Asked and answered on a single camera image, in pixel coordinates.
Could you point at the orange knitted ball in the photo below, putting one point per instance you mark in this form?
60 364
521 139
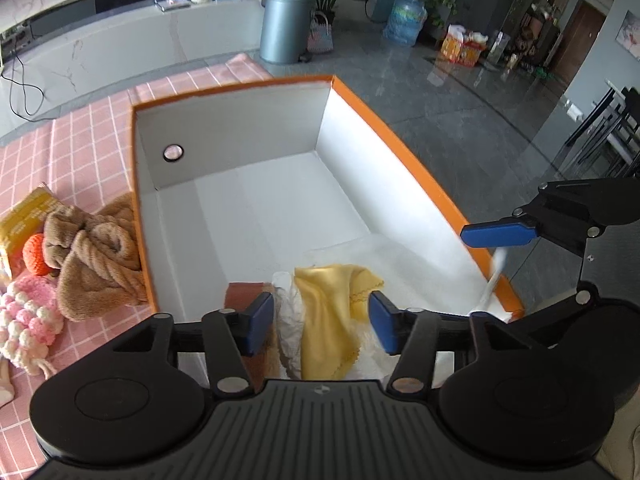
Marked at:
33 257

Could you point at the yellow packet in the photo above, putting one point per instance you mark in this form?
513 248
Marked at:
22 221

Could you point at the white marble TV cabinet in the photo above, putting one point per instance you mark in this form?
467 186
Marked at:
121 46

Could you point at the clear plastic bubble bag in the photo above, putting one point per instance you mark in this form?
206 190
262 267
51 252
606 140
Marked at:
410 282

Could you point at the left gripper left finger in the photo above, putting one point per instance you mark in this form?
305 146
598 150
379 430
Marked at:
255 324

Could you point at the grey metal trash can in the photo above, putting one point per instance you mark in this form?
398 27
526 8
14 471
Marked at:
285 30

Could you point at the yellow cleaning cloth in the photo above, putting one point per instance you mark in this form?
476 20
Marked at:
335 300

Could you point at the brown plush towel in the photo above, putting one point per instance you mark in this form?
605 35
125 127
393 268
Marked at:
97 258

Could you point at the orange gift box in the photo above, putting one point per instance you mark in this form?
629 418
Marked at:
462 46

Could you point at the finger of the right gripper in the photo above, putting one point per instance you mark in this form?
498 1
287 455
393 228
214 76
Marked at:
498 234

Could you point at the orange white storage box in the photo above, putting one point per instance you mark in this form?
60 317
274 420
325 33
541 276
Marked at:
236 184

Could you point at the pink white knitted plush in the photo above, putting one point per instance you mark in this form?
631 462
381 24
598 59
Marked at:
30 323

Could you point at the woven plastic basket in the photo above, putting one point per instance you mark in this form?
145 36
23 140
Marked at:
320 39

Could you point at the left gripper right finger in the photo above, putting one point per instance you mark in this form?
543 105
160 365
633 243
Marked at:
387 321

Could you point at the blue water jug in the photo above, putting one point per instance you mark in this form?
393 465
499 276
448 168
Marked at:
406 20

